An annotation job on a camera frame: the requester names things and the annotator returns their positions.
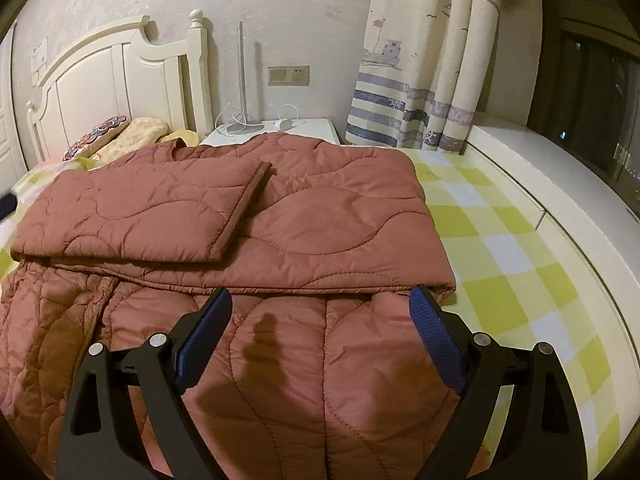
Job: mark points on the printed striped curtain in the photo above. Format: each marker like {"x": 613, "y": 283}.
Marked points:
{"x": 400, "y": 60}

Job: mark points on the white nightstand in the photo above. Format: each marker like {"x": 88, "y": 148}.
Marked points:
{"x": 310, "y": 130}

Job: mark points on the white window bench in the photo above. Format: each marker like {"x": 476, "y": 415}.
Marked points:
{"x": 550, "y": 180}

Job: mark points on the flower embroidered pillow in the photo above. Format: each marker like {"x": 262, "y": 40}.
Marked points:
{"x": 95, "y": 135}

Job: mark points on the dark window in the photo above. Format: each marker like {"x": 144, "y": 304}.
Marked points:
{"x": 590, "y": 100}

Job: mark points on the silver pole lamp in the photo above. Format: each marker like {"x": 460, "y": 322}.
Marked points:
{"x": 241, "y": 85}

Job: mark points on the white wooden headboard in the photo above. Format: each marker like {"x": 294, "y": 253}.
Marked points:
{"x": 100, "y": 75}

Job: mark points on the reddish-brown quilted blanket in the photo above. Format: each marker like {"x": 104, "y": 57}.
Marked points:
{"x": 310, "y": 220}

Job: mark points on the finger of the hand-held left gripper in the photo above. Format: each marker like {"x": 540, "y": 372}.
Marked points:
{"x": 7, "y": 205}

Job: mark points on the beige wall socket panel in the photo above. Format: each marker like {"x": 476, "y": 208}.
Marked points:
{"x": 287, "y": 75}

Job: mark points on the pale yellow pillow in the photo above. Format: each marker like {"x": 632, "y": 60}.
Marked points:
{"x": 140, "y": 132}

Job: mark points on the yellow checked bed sheet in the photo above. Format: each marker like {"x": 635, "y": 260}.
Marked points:
{"x": 500, "y": 265}

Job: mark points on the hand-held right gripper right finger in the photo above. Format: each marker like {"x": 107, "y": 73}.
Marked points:
{"x": 435, "y": 340}

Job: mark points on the white wardrobe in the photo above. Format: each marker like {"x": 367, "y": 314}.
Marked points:
{"x": 7, "y": 135}

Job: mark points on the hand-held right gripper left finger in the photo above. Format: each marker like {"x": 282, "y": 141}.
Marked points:
{"x": 202, "y": 340}

